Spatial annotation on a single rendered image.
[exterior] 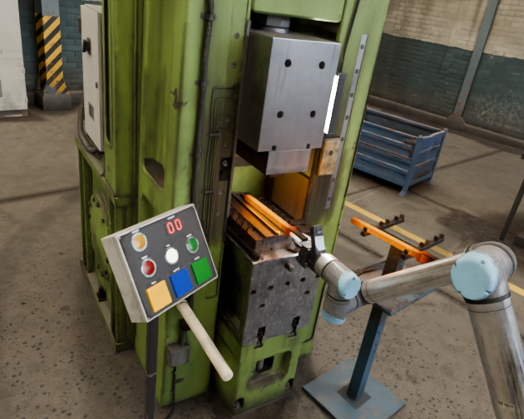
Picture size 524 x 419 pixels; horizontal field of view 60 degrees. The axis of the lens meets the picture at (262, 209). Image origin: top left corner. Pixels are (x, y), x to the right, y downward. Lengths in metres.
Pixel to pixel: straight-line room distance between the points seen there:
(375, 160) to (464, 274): 4.32
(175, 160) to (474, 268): 1.05
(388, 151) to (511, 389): 4.29
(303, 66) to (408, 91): 8.50
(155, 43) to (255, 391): 1.67
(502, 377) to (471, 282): 0.26
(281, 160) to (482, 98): 7.88
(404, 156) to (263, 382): 3.60
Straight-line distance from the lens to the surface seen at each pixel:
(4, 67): 6.68
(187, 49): 1.60
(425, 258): 1.92
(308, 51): 1.67
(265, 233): 1.89
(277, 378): 2.43
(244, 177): 2.28
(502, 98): 9.30
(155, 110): 2.01
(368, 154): 5.60
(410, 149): 5.35
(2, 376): 2.74
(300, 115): 1.72
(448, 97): 9.69
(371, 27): 2.05
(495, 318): 1.35
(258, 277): 1.88
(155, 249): 1.46
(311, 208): 2.14
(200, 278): 1.56
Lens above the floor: 1.89
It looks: 25 degrees down
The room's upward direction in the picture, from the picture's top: 8 degrees clockwise
